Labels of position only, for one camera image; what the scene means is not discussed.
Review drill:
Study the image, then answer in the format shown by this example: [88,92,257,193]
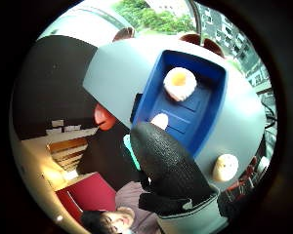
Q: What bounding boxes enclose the small white round toy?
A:
[149,112,170,131]

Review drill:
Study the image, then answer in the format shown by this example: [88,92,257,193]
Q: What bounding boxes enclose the brown chair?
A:
[179,32,227,59]
[111,26,136,43]

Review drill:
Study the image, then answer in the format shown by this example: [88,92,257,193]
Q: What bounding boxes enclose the green trees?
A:
[111,0,196,35]

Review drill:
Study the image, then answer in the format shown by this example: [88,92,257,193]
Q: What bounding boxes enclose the red chairs group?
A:
[224,155,262,203]

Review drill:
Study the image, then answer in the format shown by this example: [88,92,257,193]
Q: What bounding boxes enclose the teal plastic piece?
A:
[122,134,142,172]

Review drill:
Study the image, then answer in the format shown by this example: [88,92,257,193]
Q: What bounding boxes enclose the red cabinet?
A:
[55,171,117,225]

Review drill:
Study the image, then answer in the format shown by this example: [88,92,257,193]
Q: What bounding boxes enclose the the person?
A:
[79,179,164,234]

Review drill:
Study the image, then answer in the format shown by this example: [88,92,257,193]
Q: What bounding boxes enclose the red orange round object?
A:
[93,102,119,132]

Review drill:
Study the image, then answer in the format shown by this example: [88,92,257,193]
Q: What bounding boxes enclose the fried egg toy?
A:
[162,66,198,102]

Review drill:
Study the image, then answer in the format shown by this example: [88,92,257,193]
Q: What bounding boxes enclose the blue plastic tray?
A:
[130,49,229,159]

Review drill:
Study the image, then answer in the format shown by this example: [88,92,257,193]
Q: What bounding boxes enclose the grey building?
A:
[198,3,272,86]

